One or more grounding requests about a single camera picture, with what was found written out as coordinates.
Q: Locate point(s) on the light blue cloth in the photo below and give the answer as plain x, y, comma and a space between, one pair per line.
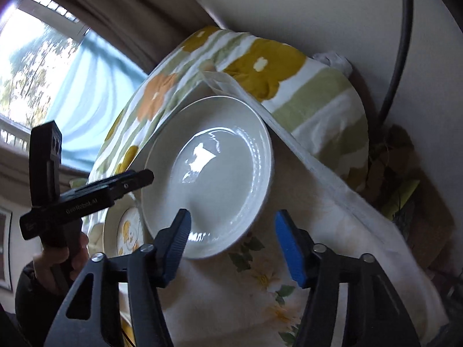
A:
86, 90

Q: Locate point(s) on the crumpled white tissue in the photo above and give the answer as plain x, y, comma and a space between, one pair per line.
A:
332, 63

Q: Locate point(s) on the window frame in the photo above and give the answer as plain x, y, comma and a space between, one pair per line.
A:
32, 61

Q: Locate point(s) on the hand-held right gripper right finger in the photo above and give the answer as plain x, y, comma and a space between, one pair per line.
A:
289, 249

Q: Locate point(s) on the stack of small patterned plates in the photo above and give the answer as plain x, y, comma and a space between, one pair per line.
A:
124, 231

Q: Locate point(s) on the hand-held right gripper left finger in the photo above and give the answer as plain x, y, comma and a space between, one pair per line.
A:
179, 247

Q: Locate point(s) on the large white plate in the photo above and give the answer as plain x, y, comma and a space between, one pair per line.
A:
213, 173

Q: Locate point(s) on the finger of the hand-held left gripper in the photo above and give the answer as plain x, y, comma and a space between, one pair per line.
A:
130, 182

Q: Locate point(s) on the person's left hand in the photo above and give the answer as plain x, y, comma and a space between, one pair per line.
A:
43, 264

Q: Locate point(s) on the yellow green floral blanket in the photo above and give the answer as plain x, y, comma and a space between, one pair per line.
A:
300, 90

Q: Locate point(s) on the white floral tablecloth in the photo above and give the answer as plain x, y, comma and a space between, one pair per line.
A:
343, 245

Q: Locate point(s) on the framed wall picture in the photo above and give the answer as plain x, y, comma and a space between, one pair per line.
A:
5, 249

